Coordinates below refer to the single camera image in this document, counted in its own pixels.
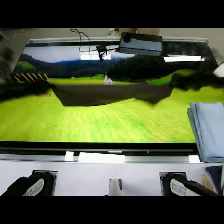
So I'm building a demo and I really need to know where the white paper strip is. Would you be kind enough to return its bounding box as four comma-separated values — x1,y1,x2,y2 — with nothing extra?
64,151,75,163
77,152,127,164

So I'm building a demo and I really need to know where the dark blue garment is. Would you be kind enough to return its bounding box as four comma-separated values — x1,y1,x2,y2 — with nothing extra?
204,164,224,196

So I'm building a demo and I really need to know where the dark grey garment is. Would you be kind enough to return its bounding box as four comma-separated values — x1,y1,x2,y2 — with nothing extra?
52,82,173,108

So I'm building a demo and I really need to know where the light blue folded garment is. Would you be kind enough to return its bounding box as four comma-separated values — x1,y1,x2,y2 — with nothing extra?
186,101,224,164

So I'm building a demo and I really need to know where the silver frame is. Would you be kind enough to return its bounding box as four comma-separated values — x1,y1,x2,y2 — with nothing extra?
0,35,224,197

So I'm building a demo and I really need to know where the black cable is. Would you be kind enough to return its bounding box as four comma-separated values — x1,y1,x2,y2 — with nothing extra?
69,28,92,53

